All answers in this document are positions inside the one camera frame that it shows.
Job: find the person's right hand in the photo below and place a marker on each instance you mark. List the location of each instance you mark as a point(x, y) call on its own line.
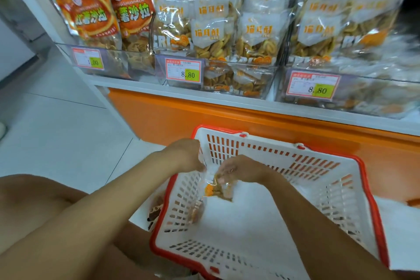
point(244, 170)

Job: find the person's left hand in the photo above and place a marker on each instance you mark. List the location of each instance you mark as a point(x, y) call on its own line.
point(185, 155)

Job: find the pile of small brown snacks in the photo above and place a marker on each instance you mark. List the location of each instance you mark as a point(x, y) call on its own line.
point(197, 211)

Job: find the white snack shelf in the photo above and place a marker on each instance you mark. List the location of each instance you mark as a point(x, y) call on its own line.
point(197, 96)

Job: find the white red-rimmed shopping basket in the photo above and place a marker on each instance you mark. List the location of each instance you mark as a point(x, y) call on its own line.
point(341, 184)

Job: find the stack of orange packets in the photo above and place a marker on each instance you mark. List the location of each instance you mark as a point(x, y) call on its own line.
point(85, 7)

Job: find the person's left forearm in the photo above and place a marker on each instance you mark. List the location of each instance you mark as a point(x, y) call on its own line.
point(79, 224)

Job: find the person's right forearm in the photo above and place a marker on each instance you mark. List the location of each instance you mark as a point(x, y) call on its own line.
point(321, 237)

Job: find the orange shelf base panel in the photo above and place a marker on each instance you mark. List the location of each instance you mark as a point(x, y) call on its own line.
point(367, 152)

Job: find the pink clog sandal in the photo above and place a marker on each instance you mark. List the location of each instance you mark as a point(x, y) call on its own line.
point(155, 212)

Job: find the white yellow price tag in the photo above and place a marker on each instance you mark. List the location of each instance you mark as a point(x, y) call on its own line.
point(313, 85)
point(87, 58)
point(183, 70)

